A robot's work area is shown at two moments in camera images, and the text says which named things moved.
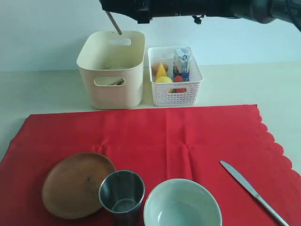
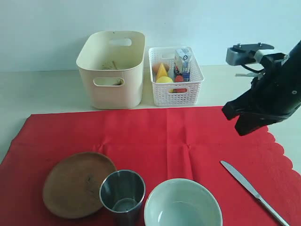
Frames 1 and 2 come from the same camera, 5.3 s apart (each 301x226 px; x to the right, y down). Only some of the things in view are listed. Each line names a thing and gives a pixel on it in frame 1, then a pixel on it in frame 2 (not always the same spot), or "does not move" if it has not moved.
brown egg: x=155 y=66 does not move
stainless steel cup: x=121 y=196 does not move
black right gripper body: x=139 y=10 to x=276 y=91
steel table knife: x=239 y=178 does not move
